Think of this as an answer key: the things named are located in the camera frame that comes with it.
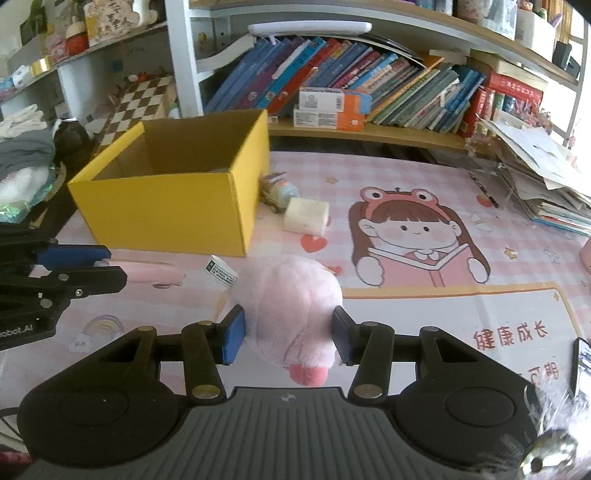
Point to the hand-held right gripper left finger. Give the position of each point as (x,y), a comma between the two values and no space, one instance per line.
(233,334)

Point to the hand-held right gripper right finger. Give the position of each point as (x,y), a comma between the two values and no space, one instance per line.
(342,337)

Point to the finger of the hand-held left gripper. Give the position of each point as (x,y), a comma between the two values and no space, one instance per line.
(87,279)
(74,256)

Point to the pink plush toy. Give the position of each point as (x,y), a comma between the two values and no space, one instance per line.
(291,309)

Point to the pink tube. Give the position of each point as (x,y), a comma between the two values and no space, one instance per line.
(147,272)

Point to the yellow cardboard box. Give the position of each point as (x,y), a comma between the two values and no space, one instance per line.
(175,210)

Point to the iridescent bag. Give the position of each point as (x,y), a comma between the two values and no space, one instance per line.
(53,191)

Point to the grey cloth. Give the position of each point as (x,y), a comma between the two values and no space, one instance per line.
(25,152)

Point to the black and white plush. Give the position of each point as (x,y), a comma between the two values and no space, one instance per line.
(69,134)

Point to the white foam block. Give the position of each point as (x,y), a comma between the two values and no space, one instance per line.
(305,216)

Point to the white gloves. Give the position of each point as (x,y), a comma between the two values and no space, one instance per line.
(21,121)

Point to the small toy car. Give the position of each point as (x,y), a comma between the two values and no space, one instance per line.
(279,189)

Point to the checkered board box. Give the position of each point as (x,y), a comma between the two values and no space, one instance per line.
(138,104)

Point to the pink printed desk mat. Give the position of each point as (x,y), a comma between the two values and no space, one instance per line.
(508,277)

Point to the pencil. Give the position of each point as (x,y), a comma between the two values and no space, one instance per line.
(485,190)

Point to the red jar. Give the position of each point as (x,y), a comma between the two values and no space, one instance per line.
(76,41)

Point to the orange and white box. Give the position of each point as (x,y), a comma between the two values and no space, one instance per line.
(332,99)
(323,121)

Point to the white bookshelf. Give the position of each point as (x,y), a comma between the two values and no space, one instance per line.
(184,69)

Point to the pink object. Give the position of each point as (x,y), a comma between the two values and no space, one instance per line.
(586,256)

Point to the pile of papers and booklets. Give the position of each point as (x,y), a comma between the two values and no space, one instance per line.
(540,170)

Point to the row of books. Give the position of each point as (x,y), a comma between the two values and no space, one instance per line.
(392,78)

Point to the white light bar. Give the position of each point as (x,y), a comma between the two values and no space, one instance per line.
(309,27)

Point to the black box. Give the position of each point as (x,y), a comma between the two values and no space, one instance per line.
(567,60)

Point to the white storage box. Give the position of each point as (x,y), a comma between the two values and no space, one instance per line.
(534,32)

